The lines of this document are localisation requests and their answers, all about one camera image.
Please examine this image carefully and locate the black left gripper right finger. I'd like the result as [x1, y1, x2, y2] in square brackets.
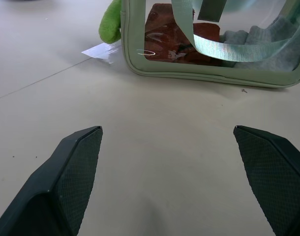
[233, 125, 300, 236]

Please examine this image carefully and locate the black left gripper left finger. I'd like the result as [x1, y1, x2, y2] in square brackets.
[0, 125, 103, 236]

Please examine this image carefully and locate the clear green-trimmed tote bag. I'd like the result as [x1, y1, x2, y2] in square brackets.
[120, 0, 300, 89]

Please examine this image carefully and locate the light grey knitted cloth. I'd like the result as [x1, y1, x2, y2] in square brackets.
[220, 15, 300, 72]

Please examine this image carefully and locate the clear plastic wrapper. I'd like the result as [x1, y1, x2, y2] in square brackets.
[81, 42, 123, 64]

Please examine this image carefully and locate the green plush toy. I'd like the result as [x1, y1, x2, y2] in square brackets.
[98, 0, 122, 44]

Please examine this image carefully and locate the brown plush item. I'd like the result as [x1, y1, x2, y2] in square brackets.
[144, 3, 229, 67]

